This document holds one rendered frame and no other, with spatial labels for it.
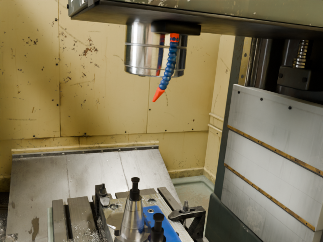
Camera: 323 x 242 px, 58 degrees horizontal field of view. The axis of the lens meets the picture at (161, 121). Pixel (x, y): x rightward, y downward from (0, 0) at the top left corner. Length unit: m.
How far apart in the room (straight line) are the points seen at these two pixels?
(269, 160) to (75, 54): 1.18
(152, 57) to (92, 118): 1.17
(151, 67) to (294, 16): 0.32
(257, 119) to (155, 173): 0.93
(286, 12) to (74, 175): 1.45
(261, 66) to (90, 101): 1.04
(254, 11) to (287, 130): 0.55
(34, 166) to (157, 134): 0.78
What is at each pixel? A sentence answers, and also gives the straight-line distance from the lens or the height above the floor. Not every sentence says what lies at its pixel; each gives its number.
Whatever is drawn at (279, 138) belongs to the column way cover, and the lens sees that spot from 1.00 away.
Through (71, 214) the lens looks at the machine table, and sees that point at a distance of 1.20.
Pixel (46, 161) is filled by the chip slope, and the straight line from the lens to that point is 1.82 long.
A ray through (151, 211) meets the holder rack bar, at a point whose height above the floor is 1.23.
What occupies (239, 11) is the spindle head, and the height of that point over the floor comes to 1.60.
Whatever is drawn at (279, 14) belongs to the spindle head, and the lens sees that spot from 0.53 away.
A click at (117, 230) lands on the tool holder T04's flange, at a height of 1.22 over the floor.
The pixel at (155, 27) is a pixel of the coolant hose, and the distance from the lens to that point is 0.60.
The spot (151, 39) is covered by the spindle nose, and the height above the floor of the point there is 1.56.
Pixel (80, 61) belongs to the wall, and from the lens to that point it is 1.73.
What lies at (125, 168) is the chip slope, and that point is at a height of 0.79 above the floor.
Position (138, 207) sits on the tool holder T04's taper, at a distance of 0.51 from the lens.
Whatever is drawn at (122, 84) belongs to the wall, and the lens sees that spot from 1.79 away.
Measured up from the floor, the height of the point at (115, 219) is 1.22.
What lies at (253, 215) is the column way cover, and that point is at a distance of 1.17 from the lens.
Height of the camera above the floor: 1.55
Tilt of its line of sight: 15 degrees down
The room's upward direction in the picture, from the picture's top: 5 degrees clockwise
